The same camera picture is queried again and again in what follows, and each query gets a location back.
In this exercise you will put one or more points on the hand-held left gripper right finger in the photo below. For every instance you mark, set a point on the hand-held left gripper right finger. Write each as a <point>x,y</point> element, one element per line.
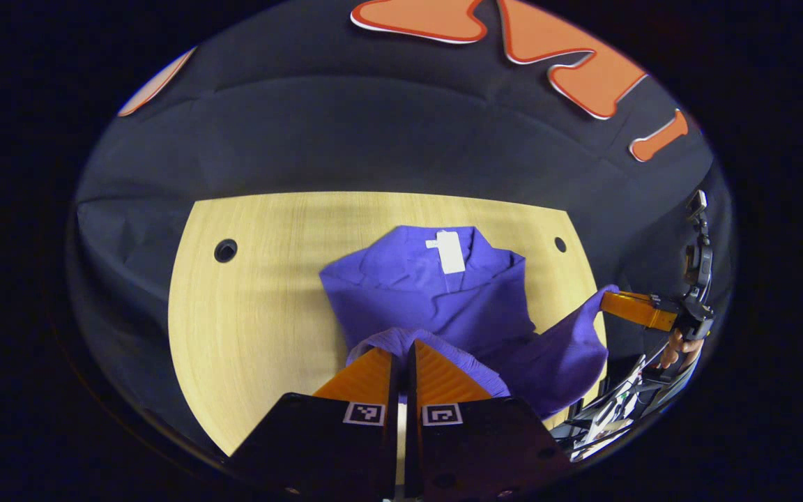
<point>471,446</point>

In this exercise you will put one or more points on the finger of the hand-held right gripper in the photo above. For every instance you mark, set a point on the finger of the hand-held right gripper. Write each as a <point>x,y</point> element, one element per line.
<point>635,310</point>

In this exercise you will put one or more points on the black backdrop cloth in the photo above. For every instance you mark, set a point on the black backdrop cloth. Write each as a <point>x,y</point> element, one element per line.
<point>304,125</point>

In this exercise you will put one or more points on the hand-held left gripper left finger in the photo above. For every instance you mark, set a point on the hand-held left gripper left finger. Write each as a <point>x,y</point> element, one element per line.
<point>332,446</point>

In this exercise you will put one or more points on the purple collared shirt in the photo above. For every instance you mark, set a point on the purple collared shirt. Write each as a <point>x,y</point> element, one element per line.
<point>443,300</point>

